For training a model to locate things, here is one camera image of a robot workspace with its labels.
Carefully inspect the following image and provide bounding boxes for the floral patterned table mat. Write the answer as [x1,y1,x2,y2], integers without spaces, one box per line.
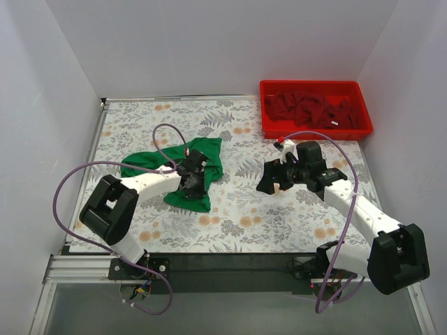
[84,99,368,253]

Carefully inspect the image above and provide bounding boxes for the dark red t shirt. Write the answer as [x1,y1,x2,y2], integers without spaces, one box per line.
[265,91,358,130]

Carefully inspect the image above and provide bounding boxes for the aluminium frame rail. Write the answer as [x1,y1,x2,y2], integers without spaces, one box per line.
[43,253,420,283]

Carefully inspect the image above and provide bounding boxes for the red plastic bin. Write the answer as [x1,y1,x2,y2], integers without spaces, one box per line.
[260,80,373,141]

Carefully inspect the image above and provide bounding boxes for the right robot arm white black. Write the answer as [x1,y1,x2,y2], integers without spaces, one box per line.
[256,140,430,295]

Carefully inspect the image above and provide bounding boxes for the black front crossbar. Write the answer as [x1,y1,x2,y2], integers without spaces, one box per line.
[150,253,315,293]

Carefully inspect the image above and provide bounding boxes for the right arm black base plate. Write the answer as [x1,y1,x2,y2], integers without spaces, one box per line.
[286,256,324,279]

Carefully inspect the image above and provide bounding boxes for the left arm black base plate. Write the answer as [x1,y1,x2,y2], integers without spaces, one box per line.
[108,257,170,281]

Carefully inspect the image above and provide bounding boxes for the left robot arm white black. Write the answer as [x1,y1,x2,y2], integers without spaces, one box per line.
[79,149,209,279]

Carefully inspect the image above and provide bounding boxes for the green t shirt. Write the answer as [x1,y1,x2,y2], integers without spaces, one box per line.
[120,137,224,213]

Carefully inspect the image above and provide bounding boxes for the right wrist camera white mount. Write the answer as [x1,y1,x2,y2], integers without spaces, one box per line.
[274,137,295,163]

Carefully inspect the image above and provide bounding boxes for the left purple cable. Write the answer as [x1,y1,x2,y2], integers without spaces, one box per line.
[52,124,191,316]

